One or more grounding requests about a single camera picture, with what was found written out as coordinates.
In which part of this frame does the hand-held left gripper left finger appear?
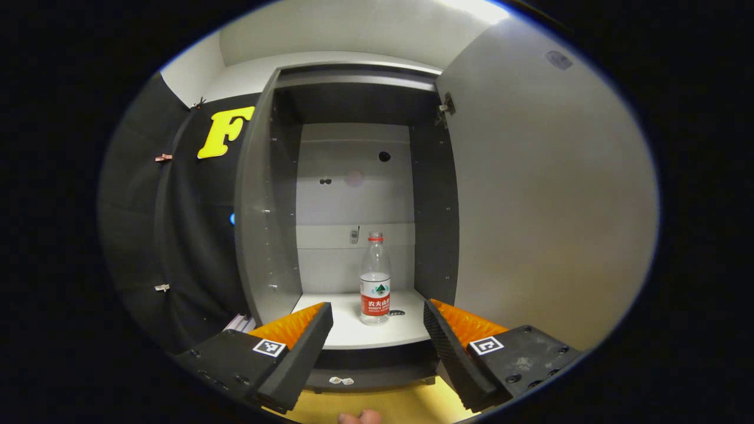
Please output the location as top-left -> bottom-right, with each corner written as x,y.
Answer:
174,302 -> 334,415

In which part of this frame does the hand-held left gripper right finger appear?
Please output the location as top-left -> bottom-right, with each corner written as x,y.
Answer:
424,299 -> 585,413

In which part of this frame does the clear plastic bottle red label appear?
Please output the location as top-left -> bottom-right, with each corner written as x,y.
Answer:
359,231 -> 392,326

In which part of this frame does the white cabinet door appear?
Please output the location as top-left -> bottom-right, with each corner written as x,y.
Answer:
436,18 -> 659,352

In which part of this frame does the metal door hinge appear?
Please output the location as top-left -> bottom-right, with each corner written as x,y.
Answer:
439,91 -> 457,127

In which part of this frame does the black backdrop cloth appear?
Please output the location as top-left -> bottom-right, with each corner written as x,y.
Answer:
99,72 -> 260,354

